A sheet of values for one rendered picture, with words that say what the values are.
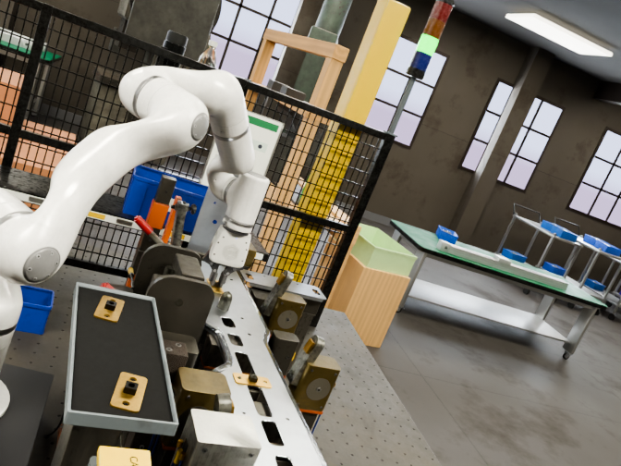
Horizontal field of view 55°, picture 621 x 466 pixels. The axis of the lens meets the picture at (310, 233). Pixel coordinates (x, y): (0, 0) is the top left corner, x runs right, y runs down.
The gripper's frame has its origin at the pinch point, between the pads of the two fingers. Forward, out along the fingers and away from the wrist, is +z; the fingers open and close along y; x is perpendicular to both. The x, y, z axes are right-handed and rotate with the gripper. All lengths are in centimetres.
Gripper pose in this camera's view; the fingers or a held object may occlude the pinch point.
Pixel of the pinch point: (217, 278)
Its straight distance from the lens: 171.2
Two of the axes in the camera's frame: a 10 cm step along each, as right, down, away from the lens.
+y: 8.8, 2.5, 4.1
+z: -3.6, 9.0, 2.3
